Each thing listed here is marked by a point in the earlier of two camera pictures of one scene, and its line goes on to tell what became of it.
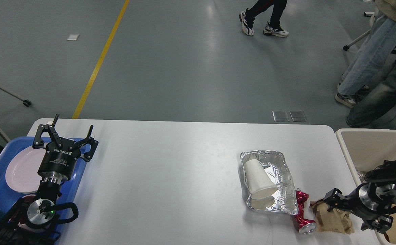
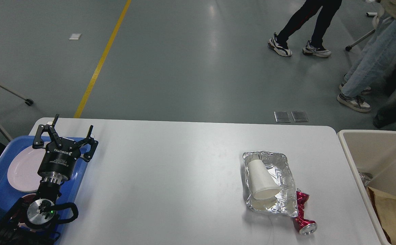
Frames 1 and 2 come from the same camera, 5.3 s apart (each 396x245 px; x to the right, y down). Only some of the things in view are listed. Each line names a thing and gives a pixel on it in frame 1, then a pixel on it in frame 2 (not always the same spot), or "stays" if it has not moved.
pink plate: (22, 174) stays
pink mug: (24, 223) stays
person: (273, 28) → (279, 43)
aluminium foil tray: (268, 182) stays
